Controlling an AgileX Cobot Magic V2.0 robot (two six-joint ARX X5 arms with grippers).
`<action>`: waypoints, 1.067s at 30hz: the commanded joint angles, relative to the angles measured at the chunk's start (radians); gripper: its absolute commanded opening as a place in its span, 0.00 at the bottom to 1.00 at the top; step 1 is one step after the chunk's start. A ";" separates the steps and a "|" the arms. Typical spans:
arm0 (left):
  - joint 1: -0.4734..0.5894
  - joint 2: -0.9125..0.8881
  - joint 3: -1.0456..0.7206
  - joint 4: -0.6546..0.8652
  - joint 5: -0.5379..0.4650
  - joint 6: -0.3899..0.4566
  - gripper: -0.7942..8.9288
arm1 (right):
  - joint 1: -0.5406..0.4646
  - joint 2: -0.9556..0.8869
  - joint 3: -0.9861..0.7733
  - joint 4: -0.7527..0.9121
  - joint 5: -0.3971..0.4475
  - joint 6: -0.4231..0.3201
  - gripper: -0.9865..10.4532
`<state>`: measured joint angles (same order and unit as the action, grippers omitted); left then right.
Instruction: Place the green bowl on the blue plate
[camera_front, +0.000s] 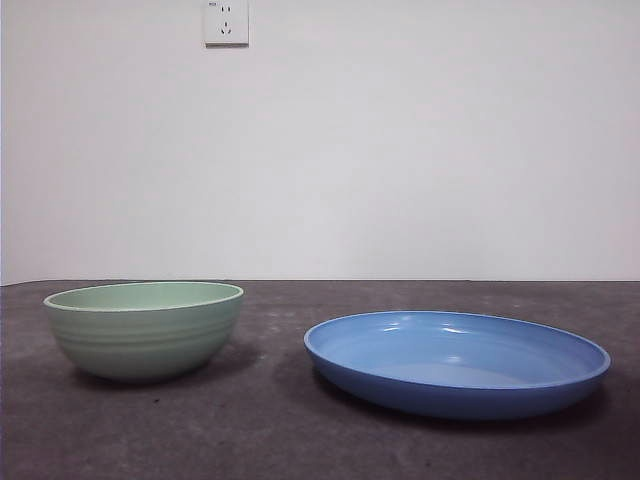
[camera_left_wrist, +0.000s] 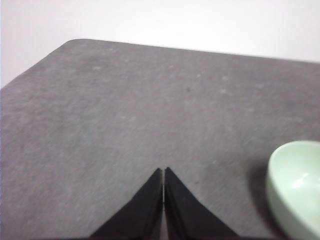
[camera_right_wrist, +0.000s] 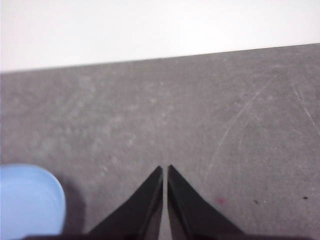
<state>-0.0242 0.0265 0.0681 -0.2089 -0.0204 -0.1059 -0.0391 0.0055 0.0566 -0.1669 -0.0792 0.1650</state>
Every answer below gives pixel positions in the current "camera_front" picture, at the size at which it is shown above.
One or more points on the green ribbed bowl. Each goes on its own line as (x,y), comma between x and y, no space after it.
(140,345)

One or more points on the white wall socket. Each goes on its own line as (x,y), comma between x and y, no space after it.
(226,22)

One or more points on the blue round plate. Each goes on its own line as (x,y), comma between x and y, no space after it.
(450,395)

